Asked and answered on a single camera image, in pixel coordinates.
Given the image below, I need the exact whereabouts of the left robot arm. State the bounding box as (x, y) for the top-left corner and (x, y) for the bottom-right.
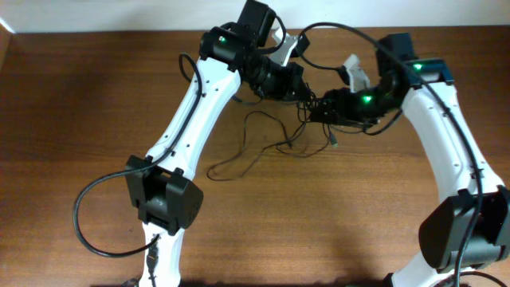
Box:
(126, 1), (309, 286)

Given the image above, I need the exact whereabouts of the right camera cable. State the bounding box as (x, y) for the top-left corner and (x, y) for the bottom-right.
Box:
(296, 22), (485, 287)

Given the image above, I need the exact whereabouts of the black USB cable short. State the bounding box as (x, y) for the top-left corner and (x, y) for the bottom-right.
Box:
(275, 90), (332, 159)

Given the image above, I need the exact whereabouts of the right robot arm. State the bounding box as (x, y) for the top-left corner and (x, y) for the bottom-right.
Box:
(310, 33), (509, 286)

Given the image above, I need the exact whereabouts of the left camera cable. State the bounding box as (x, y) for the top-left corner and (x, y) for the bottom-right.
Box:
(72, 52), (204, 287)

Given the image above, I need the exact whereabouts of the camera cable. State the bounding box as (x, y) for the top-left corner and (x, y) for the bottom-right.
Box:
(296, 22), (485, 287)
(72, 52), (204, 287)

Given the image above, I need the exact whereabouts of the black USB cable long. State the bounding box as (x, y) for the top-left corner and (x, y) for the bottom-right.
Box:
(206, 110), (308, 182)

